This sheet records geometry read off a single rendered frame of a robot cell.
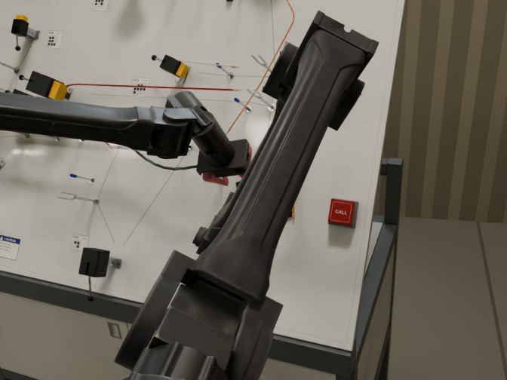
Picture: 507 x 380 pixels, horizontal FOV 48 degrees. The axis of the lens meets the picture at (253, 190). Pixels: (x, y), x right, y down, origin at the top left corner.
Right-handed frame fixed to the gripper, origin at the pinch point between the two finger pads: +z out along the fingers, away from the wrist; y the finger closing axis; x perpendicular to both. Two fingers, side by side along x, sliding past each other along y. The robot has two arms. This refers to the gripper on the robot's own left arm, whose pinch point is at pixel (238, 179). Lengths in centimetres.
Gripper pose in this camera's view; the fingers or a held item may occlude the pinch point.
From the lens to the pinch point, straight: 118.5
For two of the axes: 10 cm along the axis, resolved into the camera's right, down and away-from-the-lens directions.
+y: -9.4, 1.1, 3.3
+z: 3.4, 5.1, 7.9
